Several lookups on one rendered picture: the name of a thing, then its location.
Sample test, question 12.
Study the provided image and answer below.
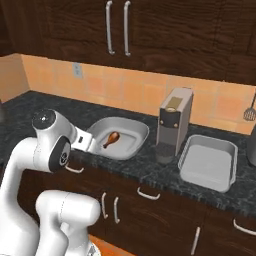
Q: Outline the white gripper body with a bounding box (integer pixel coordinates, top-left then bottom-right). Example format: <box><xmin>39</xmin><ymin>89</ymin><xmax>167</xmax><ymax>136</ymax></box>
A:
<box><xmin>85</xmin><ymin>132</ymin><xmax>101</xmax><ymax>155</ymax></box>

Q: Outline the brown chicken drumstick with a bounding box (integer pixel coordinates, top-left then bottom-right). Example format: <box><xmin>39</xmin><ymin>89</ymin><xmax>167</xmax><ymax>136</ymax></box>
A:
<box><xmin>102</xmin><ymin>131</ymin><xmax>121</xmax><ymax>150</ymax></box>

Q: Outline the grey rounded tupperware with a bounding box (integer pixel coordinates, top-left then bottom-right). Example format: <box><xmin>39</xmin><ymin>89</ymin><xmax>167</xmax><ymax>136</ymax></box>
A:
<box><xmin>85</xmin><ymin>116</ymin><xmax>151</xmax><ymax>161</ymax></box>

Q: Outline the grey rectangular tupperware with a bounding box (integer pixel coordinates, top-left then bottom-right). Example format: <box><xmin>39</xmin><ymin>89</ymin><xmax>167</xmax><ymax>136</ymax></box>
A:
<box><xmin>177</xmin><ymin>133</ymin><xmax>240</xmax><ymax>194</ymax></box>

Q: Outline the dark wood drawer front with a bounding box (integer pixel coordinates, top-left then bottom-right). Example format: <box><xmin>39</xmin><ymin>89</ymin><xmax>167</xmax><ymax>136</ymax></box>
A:
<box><xmin>19</xmin><ymin>151</ymin><xmax>105</xmax><ymax>201</ymax></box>
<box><xmin>205</xmin><ymin>204</ymin><xmax>256</xmax><ymax>238</ymax></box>
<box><xmin>99</xmin><ymin>168</ymin><xmax>209</xmax><ymax>218</ymax></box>

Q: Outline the grey coffee machine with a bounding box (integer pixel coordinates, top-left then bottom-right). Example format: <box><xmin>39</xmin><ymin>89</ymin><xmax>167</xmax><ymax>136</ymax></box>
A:
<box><xmin>155</xmin><ymin>86</ymin><xmax>195</xmax><ymax>165</ymax></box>

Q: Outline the dark wood lower cupboard door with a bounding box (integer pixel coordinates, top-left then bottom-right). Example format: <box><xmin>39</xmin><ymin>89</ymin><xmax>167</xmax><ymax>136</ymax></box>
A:
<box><xmin>199</xmin><ymin>223</ymin><xmax>256</xmax><ymax>256</ymax></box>
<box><xmin>109</xmin><ymin>194</ymin><xmax>205</xmax><ymax>256</ymax></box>
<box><xmin>87</xmin><ymin>190</ymin><xmax>113</xmax><ymax>242</ymax></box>

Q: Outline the dark wood cupboard door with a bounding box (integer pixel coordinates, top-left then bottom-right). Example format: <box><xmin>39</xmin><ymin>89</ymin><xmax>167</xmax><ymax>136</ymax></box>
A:
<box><xmin>229</xmin><ymin>0</ymin><xmax>256</xmax><ymax>87</ymax></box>
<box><xmin>109</xmin><ymin>194</ymin><xmax>205</xmax><ymax>256</ymax></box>
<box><xmin>0</xmin><ymin>0</ymin><xmax>45</xmax><ymax>58</ymax></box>
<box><xmin>87</xmin><ymin>190</ymin><xmax>113</xmax><ymax>242</ymax></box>
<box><xmin>116</xmin><ymin>0</ymin><xmax>232</xmax><ymax>83</ymax></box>
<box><xmin>199</xmin><ymin>223</ymin><xmax>256</xmax><ymax>256</ymax></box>
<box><xmin>42</xmin><ymin>0</ymin><xmax>118</xmax><ymax>68</ymax></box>

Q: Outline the dark wood upper cupboard door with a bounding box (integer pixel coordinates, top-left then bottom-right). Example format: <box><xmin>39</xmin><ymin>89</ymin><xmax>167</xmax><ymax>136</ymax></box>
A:
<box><xmin>0</xmin><ymin>0</ymin><xmax>45</xmax><ymax>58</ymax></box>
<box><xmin>42</xmin><ymin>0</ymin><xmax>118</xmax><ymax>68</ymax></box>
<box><xmin>229</xmin><ymin>0</ymin><xmax>256</xmax><ymax>87</ymax></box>
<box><xmin>116</xmin><ymin>0</ymin><xmax>232</xmax><ymax>83</ymax></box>

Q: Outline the black hanging spatula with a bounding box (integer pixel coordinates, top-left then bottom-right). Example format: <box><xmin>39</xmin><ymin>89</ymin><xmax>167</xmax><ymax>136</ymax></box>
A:
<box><xmin>242</xmin><ymin>95</ymin><xmax>256</xmax><ymax>122</ymax></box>

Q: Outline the silver drawer handle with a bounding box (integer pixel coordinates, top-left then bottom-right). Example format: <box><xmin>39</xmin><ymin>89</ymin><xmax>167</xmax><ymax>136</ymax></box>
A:
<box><xmin>65</xmin><ymin>165</ymin><xmax>85</xmax><ymax>175</ymax></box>
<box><xmin>232</xmin><ymin>218</ymin><xmax>256</xmax><ymax>237</ymax></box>
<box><xmin>136</xmin><ymin>186</ymin><xmax>161</xmax><ymax>201</ymax></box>

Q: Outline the silver lower cupboard handle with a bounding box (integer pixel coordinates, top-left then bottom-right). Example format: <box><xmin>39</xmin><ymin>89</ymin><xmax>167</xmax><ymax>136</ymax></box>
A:
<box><xmin>101</xmin><ymin>192</ymin><xmax>109</xmax><ymax>220</ymax></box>
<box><xmin>190</xmin><ymin>226</ymin><xmax>202</xmax><ymax>256</ymax></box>
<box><xmin>113</xmin><ymin>196</ymin><xmax>121</xmax><ymax>224</ymax></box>

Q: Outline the silver cupboard handle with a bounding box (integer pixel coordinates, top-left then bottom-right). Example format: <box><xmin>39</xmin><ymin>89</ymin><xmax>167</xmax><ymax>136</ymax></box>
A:
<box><xmin>113</xmin><ymin>196</ymin><xmax>121</xmax><ymax>224</ymax></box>
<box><xmin>101</xmin><ymin>192</ymin><xmax>109</xmax><ymax>220</ymax></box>
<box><xmin>123</xmin><ymin>0</ymin><xmax>132</xmax><ymax>57</ymax></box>
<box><xmin>105</xmin><ymin>0</ymin><xmax>116</xmax><ymax>56</ymax></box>
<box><xmin>190</xmin><ymin>226</ymin><xmax>202</xmax><ymax>256</ymax></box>

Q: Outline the grey wall outlet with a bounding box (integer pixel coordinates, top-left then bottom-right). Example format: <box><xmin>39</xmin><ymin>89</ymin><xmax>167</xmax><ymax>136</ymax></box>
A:
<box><xmin>71</xmin><ymin>62</ymin><xmax>84</xmax><ymax>80</ymax></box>

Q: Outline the silver upper cupboard handle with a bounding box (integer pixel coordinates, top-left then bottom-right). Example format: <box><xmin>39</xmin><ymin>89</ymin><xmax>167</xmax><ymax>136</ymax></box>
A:
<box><xmin>123</xmin><ymin>0</ymin><xmax>132</xmax><ymax>57</ymax></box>
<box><xmin>105</xmin><ymin>0</ymin><xmax>116</xmax><ymax>56</ymax></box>

